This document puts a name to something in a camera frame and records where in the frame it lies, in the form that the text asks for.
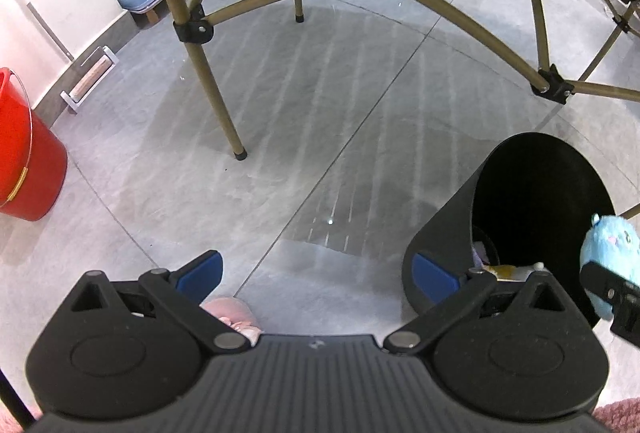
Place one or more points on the orange and white plush toy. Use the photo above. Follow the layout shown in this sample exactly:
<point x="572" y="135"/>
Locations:
<point x="505" y="272"/>

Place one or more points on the blue plush toy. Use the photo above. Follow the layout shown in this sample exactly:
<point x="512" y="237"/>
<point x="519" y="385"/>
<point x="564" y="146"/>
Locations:
<point x="610" y="243"/>

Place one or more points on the tan folding table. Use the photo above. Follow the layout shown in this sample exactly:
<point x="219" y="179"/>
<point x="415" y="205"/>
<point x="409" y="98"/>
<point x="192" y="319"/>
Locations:
<point x="207" y="78"/>

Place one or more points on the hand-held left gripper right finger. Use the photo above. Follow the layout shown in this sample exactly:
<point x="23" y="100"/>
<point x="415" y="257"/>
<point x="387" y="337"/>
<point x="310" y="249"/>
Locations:
<point x="432" y="280"/>

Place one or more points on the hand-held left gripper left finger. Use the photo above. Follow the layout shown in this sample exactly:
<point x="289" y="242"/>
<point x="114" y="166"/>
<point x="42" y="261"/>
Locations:
<point x="202" y="275"/>

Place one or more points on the pink fuzzy cloth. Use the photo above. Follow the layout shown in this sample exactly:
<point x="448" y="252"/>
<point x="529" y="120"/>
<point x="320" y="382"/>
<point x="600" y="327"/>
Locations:
<point x="620" y="418"/>

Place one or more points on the red bucket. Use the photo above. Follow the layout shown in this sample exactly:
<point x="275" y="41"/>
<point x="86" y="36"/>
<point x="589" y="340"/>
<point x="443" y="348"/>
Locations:
<point x="25" y="153"/>

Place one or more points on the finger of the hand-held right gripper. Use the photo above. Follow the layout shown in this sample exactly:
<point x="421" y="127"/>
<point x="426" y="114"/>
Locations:
<point x="627" y="303"/>

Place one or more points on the black trash bin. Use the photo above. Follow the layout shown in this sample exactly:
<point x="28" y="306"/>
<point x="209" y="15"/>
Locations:
<point x="450" y="223"/>

